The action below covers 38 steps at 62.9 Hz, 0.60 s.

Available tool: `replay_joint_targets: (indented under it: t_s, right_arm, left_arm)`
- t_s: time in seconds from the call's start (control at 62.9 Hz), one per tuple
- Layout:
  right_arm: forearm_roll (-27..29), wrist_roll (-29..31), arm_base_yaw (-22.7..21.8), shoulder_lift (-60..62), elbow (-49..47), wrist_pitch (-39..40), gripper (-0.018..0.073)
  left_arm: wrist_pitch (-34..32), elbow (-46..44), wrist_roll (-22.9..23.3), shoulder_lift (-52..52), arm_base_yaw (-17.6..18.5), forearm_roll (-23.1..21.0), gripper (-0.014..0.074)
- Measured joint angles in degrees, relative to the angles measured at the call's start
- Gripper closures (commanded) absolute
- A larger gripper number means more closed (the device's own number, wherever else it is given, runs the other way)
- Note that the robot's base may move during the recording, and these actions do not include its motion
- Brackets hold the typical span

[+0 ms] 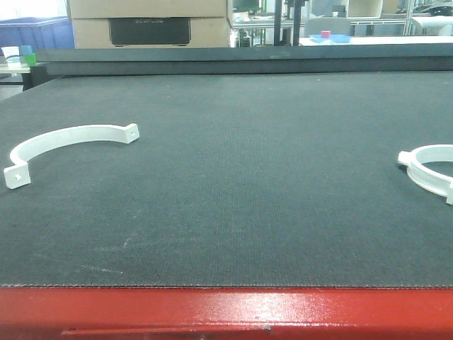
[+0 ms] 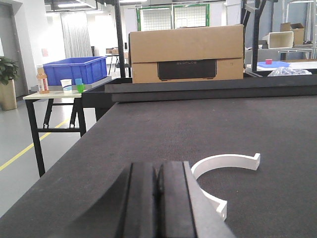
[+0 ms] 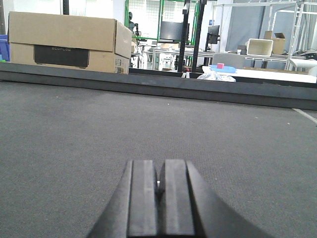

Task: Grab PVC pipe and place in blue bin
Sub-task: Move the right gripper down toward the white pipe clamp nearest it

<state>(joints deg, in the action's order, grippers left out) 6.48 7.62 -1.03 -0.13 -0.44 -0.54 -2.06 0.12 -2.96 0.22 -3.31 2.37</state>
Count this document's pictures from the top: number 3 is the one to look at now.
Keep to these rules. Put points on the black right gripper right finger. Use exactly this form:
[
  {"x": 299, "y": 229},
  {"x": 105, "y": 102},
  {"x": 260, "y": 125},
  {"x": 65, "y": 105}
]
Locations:
[{"x": 190, "y": 209}]

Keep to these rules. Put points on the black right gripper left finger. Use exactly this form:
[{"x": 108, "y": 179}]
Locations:
[{"x": 132, "y": 209}]

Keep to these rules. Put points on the blue storage bin background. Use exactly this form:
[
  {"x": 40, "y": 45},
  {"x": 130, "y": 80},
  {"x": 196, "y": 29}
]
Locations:
[{"x": 4, "y": 48}]

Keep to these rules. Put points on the dark raised table board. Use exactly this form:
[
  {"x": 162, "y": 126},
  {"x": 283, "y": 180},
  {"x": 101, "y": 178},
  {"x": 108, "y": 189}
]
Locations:
[{"x": 284, "y": 90}]

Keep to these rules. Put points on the crumpled plastic bag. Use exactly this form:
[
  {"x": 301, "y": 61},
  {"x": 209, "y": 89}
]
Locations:
[{"x": 215, "y": 76}]

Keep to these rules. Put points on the pink cube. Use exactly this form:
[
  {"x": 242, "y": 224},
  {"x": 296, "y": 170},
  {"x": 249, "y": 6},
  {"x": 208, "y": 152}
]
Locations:
[{"x": 220, "y": 66}]

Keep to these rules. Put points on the grey chair back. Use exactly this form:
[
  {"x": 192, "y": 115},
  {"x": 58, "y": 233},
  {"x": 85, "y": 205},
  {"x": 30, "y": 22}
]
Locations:
[{"x": 229, "y": 59}]

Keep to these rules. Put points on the large cardboard box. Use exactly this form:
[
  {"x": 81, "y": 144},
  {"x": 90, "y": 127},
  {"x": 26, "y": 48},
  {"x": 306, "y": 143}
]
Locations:
[{"x": 75, "y": 42}]

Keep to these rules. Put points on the black monitor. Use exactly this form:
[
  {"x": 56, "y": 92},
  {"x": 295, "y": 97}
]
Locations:
[
  {"x": 170, "y": 31},
  {"x": 212, "y": 36}
]

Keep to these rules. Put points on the white open box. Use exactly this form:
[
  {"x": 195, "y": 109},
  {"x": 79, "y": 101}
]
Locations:
[{"x": 259, "y": 47}]

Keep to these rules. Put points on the small cardboard box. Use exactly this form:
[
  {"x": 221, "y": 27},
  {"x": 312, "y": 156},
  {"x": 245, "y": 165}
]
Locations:
[{"x": 278, "y": 41}]

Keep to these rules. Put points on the black vertical post left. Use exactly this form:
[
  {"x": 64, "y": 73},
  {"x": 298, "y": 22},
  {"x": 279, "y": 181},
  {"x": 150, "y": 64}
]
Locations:
[{"x": 185, "y": 12}]

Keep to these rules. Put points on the black vertical post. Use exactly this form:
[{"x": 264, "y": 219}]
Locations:
[
  {"x": 202, "y": 4},
  {"x": 185, "y": 12}
]

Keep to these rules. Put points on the black vertical post right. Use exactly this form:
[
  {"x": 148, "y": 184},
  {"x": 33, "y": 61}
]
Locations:
[{"x": 202, "y": 4}]

